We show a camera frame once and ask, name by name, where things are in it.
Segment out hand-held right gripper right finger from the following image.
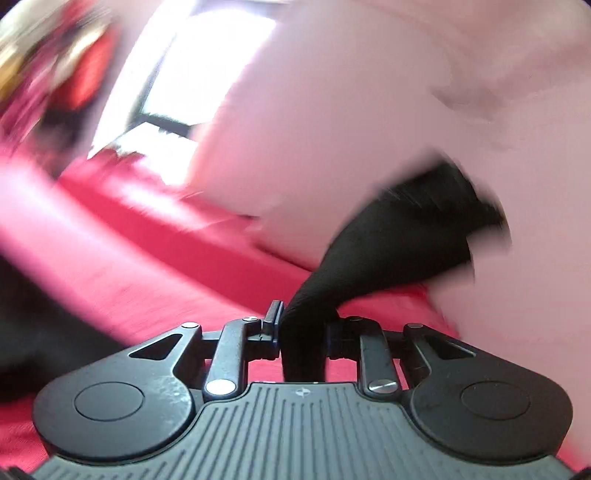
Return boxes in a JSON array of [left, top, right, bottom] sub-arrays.
[[325, 316, 476, 398]]

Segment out pink pillow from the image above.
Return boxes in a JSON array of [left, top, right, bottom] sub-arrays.
[[187, 0, 591, 352]]

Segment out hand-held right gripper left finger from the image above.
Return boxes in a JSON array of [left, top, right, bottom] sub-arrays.
[[129, 300, 283, 401]]

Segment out black hanging garment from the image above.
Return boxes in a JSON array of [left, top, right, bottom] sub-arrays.
[[28, 104, 100, 181]]

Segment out black window frame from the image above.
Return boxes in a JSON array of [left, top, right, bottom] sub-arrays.
[[88, 0, 296, 160]]

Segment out red bed sheet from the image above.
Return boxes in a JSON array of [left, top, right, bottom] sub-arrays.
[[55, 148, 324, 296]]

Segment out pink blanket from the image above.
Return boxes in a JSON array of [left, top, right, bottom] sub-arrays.
[[0, 157, 462, 472]]

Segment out red patterned hanging cloth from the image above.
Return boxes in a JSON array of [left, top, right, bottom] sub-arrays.
[[51, 18, 118, 114]]

